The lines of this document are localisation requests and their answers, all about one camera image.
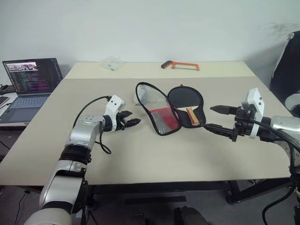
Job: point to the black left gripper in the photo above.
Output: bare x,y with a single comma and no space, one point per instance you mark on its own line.
120,122

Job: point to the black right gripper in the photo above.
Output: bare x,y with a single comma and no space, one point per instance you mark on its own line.
243,124

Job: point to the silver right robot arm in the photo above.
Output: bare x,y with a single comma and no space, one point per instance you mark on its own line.
284,124

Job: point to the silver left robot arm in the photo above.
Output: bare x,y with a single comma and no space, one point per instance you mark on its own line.
79,131

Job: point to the black zippered paddle case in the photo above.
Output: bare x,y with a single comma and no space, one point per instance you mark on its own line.
164,122

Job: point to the black rubber table tennis paddle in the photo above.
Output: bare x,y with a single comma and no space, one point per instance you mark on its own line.
182,98

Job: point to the clear plastic bag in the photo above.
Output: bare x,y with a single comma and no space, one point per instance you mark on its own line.
112,62

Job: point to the orange hacksaw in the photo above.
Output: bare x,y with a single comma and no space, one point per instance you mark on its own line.
185,65

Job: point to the dark rounded shape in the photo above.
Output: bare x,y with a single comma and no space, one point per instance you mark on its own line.
191,216

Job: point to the grey open laptop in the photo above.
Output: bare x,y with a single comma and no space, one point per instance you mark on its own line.
32,79

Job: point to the dark phone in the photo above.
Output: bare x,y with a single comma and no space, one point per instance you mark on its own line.
3,100

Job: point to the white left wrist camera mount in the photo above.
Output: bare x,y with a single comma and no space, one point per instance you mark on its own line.
114,103

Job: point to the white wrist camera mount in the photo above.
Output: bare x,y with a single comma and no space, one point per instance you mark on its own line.
114,103
254,98

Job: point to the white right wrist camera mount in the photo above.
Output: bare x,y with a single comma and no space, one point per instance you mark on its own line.
254,98

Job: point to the black table frame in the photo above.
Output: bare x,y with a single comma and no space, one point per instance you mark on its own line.
164,188

